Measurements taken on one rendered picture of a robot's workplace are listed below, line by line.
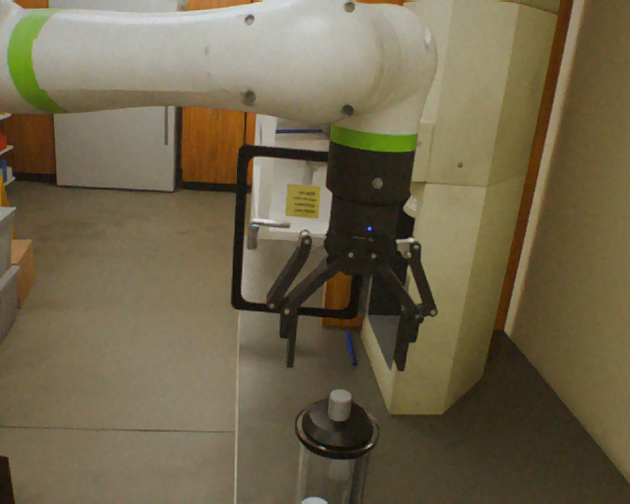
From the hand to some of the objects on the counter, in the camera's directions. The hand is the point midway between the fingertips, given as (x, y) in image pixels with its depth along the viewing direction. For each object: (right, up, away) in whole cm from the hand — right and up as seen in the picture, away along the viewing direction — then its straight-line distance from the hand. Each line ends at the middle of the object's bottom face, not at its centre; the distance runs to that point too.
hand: (345, 355), depth 72 cm
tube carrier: (-3, -29, +11) cm, 32 cm away
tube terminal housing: (+22, -14, +61) cm, 66 cm away
